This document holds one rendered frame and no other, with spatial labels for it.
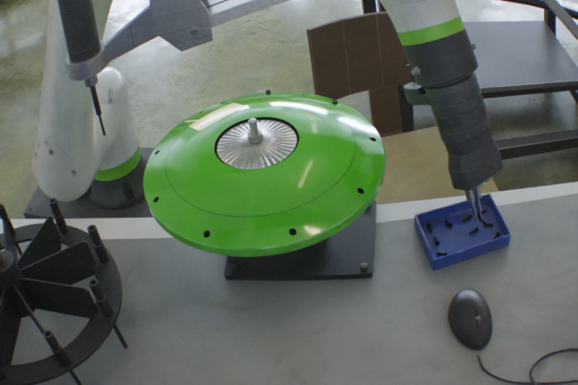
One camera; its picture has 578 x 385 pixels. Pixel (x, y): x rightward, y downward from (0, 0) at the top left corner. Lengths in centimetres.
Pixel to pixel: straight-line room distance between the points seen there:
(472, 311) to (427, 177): 75
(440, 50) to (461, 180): 17
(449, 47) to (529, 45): 199
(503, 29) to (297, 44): 103
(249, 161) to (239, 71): 232
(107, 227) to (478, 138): 59
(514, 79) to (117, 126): 167
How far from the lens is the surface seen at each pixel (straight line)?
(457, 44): 88
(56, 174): 115
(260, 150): 94
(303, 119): 99
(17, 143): 330
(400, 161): 166
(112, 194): 137
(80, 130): 111
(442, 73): 88
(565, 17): 84
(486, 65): 267
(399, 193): 158
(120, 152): 132
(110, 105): 125
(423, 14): 87
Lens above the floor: 166
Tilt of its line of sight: 37 degrees down
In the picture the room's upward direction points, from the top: 8 degrees counter-clockwise
